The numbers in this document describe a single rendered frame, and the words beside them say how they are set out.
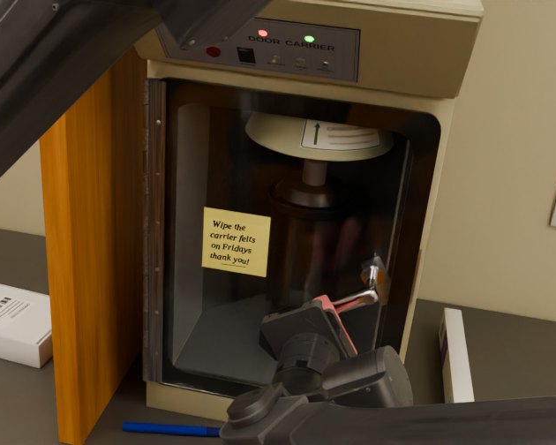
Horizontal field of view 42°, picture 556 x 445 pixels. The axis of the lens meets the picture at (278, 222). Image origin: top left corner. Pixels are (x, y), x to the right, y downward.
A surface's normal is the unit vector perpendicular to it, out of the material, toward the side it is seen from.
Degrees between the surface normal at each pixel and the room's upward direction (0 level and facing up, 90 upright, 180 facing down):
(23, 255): 0
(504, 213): 90
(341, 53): 135
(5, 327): 0
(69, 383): 90
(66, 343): 90
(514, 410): 36
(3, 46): 85
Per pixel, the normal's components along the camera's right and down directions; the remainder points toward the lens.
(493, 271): -0.18, 0.42
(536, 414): -0.46, -0.88
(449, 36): -0.19, 0.93
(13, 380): 0.08, -0.90
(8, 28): -0.48, 0.27
